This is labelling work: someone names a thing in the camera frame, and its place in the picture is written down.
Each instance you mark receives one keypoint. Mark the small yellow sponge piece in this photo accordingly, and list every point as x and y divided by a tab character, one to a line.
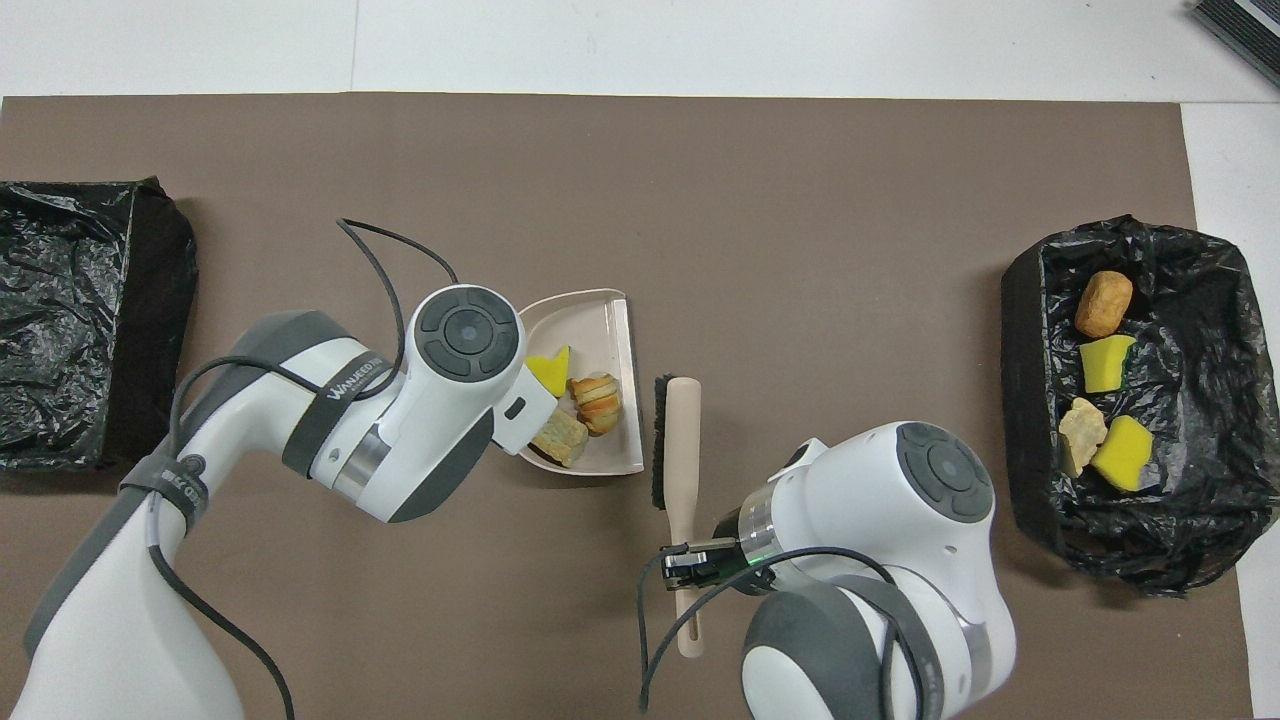
1104	365

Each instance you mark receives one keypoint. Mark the notched yellow sponge piece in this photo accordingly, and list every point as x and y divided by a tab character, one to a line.
550	375

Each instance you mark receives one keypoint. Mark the square yellow sponge piece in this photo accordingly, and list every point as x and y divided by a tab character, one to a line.
1125	453

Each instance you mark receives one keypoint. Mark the dark grey ribbed object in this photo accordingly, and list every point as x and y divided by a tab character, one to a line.
1240	30

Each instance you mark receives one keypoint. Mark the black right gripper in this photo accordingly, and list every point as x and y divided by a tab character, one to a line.
722	565

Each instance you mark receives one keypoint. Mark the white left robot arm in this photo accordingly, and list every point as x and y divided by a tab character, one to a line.
440	420

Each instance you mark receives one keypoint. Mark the pale bread chunk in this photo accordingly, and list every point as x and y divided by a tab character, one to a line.
562	437

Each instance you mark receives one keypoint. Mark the pale bread piece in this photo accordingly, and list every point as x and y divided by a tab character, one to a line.
1080	432

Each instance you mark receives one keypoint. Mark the beige hand brush black bristles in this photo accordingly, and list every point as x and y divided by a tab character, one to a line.
683	450

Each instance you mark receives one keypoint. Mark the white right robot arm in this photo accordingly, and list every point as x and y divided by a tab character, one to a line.
900	520

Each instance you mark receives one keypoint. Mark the brown paper table mat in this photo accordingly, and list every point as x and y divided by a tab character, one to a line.
800	250

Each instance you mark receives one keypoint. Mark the brown bread roll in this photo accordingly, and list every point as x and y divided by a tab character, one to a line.
1103	303

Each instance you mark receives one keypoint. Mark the striped orange croissant piece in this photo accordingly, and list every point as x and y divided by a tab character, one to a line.
597	403

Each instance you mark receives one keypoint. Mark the black bag lined bin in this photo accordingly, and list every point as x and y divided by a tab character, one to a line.
1200	450
60	250

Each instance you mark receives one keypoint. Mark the beige plastic dustpan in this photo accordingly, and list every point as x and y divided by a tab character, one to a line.
600	335

